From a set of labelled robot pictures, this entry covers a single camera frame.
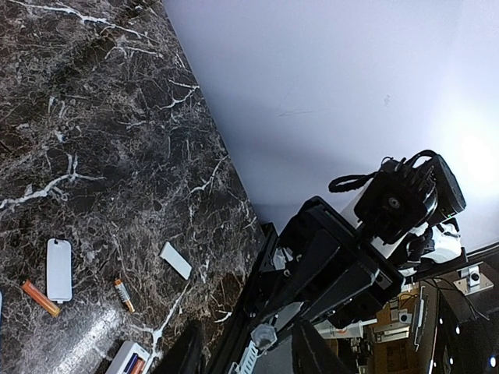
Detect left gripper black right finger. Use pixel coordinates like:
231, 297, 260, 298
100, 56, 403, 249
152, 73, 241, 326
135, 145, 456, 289
292, 319, 351, 374

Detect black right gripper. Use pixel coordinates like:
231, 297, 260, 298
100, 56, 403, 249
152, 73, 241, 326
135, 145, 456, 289
251, 196, 404, 327

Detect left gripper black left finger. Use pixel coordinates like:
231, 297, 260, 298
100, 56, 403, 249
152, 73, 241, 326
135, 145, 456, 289
154, 321, 203, 374

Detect white remote with QR label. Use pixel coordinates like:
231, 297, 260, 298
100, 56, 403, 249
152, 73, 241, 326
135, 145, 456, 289
105, 340, 150, 374

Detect white battery cover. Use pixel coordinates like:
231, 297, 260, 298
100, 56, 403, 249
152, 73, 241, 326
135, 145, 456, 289
159, 242, 192, 281
46, 238, 73, 304

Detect orange AA battery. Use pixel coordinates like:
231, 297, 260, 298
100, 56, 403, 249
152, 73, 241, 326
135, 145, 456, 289
21, 280, 60, 317

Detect white remote with battery compartment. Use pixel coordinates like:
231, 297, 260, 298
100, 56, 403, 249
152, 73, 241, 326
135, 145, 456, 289
0, 291, 4, 328

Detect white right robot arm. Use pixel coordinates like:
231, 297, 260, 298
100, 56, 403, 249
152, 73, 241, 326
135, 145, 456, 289
250, 196, 462, 331

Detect batteries in QR remote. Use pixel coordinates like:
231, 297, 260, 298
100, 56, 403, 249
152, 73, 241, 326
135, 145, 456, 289
123, 353, 145, 374

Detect white slotted cable duct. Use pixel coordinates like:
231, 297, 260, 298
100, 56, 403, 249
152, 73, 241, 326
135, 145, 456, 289
228, 323, 278, 374

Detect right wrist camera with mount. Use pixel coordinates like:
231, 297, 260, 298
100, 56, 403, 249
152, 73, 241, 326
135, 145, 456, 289
328, 150, 466, 244

